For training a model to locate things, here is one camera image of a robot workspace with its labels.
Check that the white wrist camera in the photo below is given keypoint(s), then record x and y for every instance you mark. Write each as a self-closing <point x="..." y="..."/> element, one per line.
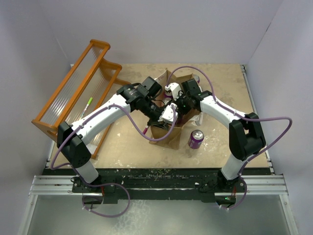
<point x="169" y="114"/>
<point x="175" y="89"/>

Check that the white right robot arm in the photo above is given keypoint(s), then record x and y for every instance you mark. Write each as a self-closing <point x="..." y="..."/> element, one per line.
<point x="245" y="135"/>

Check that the orange wooden framed tray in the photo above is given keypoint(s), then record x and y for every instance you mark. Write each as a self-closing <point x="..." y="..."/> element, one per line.
<point x="91" y="76"/>

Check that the aluminium front rail frame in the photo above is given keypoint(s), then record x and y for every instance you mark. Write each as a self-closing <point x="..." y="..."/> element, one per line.
<point x="262" y="209"/>

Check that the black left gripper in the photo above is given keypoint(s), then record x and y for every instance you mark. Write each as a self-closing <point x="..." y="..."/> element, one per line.
<point x="155" y="122"/>

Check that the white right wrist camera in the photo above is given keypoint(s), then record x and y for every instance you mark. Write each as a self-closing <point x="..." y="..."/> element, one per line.
<point x="175" y="89"/>

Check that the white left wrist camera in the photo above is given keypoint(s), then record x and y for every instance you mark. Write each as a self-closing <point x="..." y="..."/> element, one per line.
<point x="169" y="114"/>

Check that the red cola can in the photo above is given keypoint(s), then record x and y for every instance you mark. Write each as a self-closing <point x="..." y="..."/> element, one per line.
<point x="166" y="100"/>

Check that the small purple marker pen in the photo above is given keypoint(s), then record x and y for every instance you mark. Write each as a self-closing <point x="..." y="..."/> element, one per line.
<point x="145" y="129"/>

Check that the purple soda can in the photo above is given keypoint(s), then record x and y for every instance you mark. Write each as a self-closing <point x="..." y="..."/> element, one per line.
<point x="195" y="139"/>
<point x="167" y="94"/>
<point x="197" y="78"/>

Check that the green marker pen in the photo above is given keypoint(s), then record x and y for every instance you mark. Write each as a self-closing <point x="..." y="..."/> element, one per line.
<point x="86" y="107"/>

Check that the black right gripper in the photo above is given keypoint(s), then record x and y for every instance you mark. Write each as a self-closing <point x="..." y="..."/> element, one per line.
<point x="178" y="105"/>

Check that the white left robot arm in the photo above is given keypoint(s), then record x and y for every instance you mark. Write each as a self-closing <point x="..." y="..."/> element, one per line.
<point x="72" y="139"/>

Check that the brown canvas tote bag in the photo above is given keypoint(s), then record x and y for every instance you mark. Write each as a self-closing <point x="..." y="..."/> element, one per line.
<point x="194" y="117"/>

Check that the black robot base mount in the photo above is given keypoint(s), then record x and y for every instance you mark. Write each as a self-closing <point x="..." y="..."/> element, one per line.
<point x="201" y="184"/>

